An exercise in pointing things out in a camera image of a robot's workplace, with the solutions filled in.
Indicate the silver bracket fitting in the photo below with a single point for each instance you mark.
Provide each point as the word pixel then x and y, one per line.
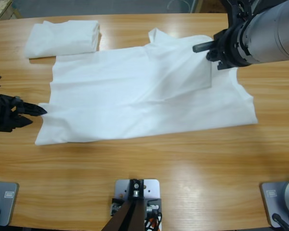
pixel 152 209
pixel 115 209

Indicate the white T-shirt with small print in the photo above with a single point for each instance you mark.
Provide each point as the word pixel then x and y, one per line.
pixel 135 96

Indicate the folded white T-shirt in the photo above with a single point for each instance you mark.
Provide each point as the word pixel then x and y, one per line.
pixel 62 38

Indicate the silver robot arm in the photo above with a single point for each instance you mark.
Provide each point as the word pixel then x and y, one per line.
pixel 274 33

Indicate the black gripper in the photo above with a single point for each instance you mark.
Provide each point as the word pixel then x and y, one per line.
pixel 228 48
pixel 1 113

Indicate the brown cardboard box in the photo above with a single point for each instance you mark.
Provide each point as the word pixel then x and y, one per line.
pixel 208 6

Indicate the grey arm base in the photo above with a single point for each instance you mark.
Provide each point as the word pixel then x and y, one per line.
pixel 274 202
pixel 2 207

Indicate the white mount plate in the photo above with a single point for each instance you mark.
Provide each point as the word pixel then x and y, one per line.
pixel 151 190

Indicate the dark camera post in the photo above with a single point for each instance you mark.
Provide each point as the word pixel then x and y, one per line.
pixel 132 216

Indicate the wooden pallet stack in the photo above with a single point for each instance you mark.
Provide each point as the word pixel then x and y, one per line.
pixel 1 9

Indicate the orange clamp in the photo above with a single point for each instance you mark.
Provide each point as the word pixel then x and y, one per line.
pixel 154 220

